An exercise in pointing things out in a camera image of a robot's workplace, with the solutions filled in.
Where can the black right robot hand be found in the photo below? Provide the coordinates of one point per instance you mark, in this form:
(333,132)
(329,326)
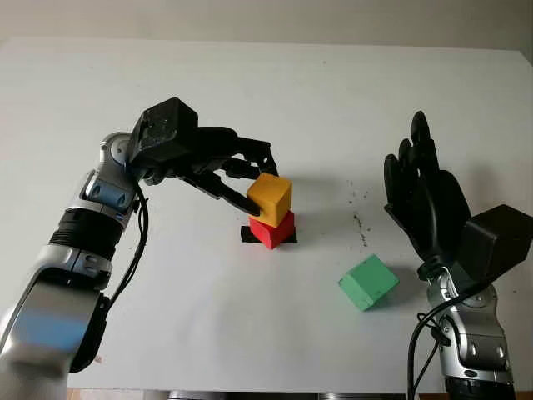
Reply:
(433,208)

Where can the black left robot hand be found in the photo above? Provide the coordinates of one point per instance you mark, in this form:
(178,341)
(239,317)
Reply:
(212,146)

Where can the yellow wooden block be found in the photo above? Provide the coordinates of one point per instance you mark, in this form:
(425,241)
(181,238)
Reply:
(270,198)

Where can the green wooden block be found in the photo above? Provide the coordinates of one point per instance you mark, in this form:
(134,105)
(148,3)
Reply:
(368,283)

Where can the red wooden block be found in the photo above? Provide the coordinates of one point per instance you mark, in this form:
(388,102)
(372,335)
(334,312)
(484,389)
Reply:
(277,233)

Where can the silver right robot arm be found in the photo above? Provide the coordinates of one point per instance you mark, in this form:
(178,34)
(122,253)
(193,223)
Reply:
(479,341)

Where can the black tape strip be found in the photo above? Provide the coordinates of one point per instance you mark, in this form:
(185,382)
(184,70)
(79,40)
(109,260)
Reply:
(245,235)

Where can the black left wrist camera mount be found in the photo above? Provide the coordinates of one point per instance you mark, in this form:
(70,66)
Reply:
(164,129)

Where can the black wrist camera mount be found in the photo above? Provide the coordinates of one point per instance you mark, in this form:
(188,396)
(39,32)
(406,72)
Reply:
(164,129)
(497,246)

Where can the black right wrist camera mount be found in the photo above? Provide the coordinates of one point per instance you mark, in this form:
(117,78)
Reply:
(497,246)

